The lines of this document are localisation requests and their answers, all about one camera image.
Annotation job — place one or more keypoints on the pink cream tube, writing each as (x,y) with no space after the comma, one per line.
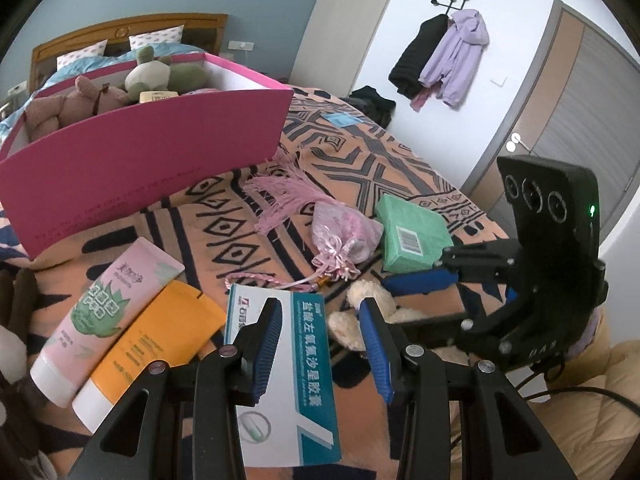
(110,300)

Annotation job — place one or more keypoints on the grey wooden door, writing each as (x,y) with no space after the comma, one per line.
(575,100)

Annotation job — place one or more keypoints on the white printed pillow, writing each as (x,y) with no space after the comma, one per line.
(157,37)
(82,55)

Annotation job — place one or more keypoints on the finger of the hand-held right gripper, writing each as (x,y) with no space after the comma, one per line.
(445,327)
(420,281)

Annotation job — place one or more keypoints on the black clothing pile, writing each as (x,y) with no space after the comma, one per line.
(370,100)

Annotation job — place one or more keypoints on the pinkish brown bear plush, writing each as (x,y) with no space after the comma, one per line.
(65,105)

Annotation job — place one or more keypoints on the orange cream tube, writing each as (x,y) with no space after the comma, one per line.
(160,330)

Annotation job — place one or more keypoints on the white teal medicine box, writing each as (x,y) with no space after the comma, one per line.
(305,360)

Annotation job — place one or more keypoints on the white wall socket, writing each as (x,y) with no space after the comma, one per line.
(240,46)
(15,90)

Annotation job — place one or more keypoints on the orange patterned blanket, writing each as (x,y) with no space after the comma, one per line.
(350,160)

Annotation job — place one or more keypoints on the pink cardboard box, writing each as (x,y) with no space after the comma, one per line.
(150,160)

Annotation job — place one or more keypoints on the green packet box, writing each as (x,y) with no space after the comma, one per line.
(410,220)

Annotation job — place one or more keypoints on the blue face mask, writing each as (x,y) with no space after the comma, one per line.
(342,119)

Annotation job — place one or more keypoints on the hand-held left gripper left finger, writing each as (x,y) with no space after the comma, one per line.
(265,345)

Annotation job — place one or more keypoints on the green frog plush toy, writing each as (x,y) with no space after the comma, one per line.
(150,77)

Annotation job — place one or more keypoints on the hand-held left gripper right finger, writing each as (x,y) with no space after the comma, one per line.
(375,350)

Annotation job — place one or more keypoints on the cream plush toy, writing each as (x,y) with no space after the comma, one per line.
(345,330)

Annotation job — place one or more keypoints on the pink tassel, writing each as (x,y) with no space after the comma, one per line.
(290,195)

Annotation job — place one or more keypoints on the pink garment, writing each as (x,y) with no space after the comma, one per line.
(420,100)

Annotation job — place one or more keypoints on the cream tissue packet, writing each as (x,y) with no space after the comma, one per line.
(157,96)

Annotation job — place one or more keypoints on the beige down jacket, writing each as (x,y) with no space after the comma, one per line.
(575,435)

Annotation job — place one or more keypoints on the wooden headboard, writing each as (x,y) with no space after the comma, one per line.
(150,27)

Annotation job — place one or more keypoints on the white light switch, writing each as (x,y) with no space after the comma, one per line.
(498,81)

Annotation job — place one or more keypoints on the purple hoodie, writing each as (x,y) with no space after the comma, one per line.
(460,55)

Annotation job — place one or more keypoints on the black coat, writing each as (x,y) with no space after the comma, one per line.
(415,60)

